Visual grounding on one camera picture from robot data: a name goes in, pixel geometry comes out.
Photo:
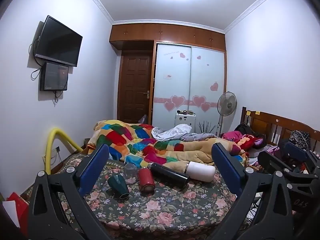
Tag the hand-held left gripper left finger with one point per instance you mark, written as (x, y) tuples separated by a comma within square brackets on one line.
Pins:
[(93, 166)]

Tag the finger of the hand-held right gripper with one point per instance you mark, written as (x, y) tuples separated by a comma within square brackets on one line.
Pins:
[(267, 161), (296, 150)]

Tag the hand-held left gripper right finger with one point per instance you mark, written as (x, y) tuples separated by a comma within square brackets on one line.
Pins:
[(228, 167)]

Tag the dark green cup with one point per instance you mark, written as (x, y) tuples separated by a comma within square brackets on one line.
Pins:
[(118, 186)]

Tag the clear glass cup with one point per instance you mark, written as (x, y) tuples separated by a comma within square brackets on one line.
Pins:
[(130, 172)]

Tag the red cup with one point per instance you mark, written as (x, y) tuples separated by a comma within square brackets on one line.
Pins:
[(146, 180)]

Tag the black patterned cloth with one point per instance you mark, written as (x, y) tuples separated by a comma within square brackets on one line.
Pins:
[(300, 137)]

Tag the red plush toy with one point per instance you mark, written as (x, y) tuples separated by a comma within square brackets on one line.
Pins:
[(251, 140)]

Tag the white thermos bottle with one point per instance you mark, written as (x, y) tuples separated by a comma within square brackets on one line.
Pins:
[(201, 171)]

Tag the pink cloth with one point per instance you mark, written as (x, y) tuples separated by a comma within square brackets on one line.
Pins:
[(231, 136)]

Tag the wooden bed headboard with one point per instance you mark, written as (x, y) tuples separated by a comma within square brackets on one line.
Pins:
[(270, 125)]

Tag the black backpack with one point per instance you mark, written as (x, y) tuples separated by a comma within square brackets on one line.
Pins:
[(243, 128)]

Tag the dark spiky plant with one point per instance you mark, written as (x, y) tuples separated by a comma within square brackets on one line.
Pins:
[(207, 127)]

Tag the yellow foam tube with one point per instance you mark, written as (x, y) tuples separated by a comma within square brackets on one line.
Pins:
[(53, 140)]

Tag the colourful patchwork blanket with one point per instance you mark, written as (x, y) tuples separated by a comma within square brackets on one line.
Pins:
[(140, 142)]

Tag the black thermos bottle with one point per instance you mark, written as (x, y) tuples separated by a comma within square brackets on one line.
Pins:
[(170, 175)]

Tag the small white cabinet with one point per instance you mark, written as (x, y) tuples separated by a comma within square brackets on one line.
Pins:
[(185, 122)]

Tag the grey crumpled cloth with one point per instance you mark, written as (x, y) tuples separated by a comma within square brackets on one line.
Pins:
[(175, 132)]

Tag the standing electric fan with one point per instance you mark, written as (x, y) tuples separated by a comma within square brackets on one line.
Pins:
[(227, 102)]

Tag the red paper bag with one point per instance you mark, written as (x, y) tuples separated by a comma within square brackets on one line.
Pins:
[(21, 210)]

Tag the brown wooden door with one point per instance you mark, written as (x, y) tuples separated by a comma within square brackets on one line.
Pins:
[(135, 87)]

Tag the wooden wardrobe with sliding doors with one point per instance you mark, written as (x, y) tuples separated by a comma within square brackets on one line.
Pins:
[(172, 80)]

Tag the wall socket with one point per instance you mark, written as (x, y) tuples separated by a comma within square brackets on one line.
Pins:
[(58, 149)]

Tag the small black wall monitor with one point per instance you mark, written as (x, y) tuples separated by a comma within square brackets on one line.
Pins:
[(53, 77)]

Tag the wall-mounted black television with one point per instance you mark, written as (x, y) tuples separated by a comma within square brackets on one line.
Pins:
[(58, 41)]

